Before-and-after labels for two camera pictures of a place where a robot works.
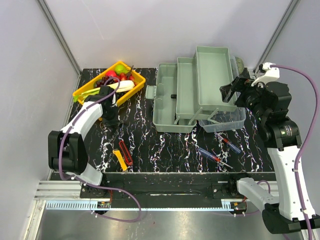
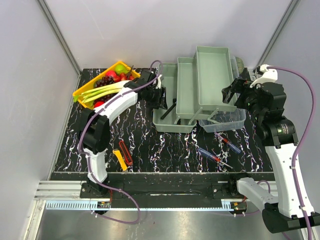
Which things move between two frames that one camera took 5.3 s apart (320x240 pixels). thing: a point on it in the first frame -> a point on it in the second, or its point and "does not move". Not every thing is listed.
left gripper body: (111, 118) -> (153, 98)
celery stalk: (124, 85) does not move
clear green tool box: (188, 94) does not move
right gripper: (242, 84) does not move
